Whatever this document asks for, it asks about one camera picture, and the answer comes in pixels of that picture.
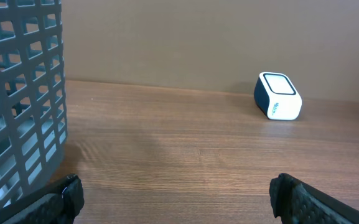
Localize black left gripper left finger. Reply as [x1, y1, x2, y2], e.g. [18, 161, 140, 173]
[0, 174, 85, 224]

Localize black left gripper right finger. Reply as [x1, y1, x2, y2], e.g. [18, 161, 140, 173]
[269, 173, 359, 224]

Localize white barcode scanner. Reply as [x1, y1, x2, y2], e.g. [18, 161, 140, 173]
[253, 72, 302, 121]

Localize grey plastic mesh basket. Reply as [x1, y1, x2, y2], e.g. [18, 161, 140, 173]
[0, 0, 68, 209]

